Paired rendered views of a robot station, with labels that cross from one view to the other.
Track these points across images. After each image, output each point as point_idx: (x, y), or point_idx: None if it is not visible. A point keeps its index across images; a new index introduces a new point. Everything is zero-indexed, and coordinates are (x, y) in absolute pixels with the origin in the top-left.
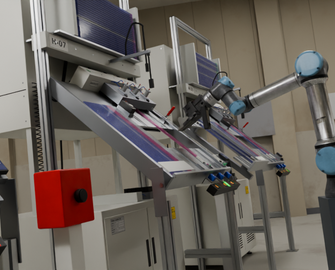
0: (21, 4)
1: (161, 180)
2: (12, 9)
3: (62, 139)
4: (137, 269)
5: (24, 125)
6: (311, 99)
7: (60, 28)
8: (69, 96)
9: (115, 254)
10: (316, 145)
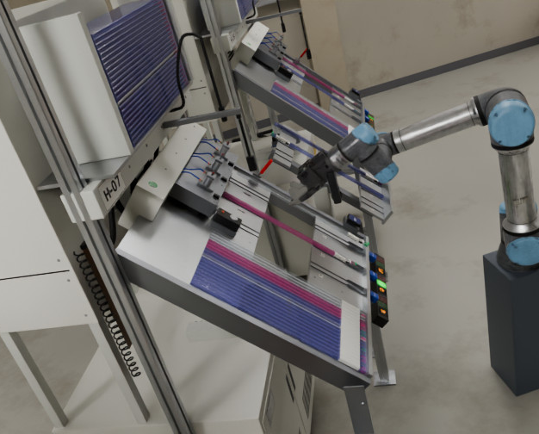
0: (1, 119)
1: (363, 399)
2: None
3: None
4: (289, 423)
5: (84, 320)
6: (509, 172)
7: (93, 140)
8: (167, 283)
9: None
10: (509, 232)
